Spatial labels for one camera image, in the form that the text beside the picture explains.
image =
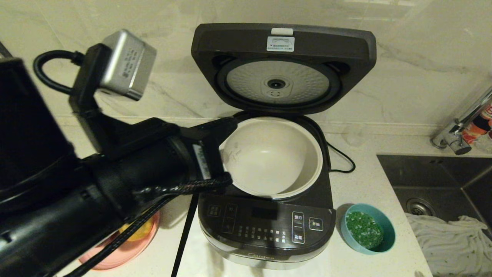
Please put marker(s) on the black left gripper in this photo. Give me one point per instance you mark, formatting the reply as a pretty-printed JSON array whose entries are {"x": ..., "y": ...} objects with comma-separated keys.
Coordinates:
[{"x": 201, "y": 161}]

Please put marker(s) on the black rice cooker lid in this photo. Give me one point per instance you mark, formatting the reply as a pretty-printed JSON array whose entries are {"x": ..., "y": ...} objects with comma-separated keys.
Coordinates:
[{"x": 238, "y": 42}]

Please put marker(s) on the chopped green vegetables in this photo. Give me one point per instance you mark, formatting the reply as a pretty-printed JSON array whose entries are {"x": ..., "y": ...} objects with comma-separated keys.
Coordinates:
[{"x": 364, "y": 230}]

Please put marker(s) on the teal bowl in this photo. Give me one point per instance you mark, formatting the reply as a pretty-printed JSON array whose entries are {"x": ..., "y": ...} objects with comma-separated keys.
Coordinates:
[{"x": 388, "y": 235}]

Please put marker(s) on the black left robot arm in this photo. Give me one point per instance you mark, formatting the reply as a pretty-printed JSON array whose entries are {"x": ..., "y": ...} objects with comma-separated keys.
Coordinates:
[{"x": 38, "y": 215}]

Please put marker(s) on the white inner pot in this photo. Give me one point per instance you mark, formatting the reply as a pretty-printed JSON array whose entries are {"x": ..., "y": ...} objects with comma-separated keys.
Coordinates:
[{"x": 269, "y": 157}]

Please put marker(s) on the black rice cooker base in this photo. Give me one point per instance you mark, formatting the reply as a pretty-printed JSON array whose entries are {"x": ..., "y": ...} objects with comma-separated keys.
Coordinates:
[{"x": 265, "y": 227}]

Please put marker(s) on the yellow pear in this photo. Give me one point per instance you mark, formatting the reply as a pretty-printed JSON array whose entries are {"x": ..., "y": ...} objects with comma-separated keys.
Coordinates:
[{"x": 140, "y": 232}]

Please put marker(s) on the pink plate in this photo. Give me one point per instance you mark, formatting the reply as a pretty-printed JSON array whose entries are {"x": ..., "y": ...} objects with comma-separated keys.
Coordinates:
[{"x": 127, "y": 254}]

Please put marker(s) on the round sink drain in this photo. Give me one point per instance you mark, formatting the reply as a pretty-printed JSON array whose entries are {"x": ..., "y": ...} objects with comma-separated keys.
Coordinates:
[{"x": 420, "y": 207}]

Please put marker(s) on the steel sink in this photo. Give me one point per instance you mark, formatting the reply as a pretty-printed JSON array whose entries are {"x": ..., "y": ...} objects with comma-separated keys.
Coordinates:
[{"x": 434, "y": 177}]

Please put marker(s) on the chrome faucet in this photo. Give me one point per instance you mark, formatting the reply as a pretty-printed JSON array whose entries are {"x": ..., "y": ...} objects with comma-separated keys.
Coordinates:
[{"x": 455, "y": 136}]

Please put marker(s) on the white crumpled cloth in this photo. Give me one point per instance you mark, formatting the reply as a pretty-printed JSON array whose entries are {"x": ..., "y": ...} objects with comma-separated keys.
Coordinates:
[{"x": 449, "y": 246}]

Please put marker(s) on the black camera bracket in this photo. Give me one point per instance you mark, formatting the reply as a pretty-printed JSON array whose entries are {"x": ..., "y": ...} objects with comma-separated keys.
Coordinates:
[{"x": 100, "y": 130}]

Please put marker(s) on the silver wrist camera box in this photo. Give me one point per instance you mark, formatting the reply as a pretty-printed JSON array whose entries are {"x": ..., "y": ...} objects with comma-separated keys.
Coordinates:
[{"x": 127, "y": 65}]

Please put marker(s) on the black wall socket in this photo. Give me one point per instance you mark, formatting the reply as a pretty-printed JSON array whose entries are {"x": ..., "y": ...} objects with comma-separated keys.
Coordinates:
[{"x": 3, "y": 48}]

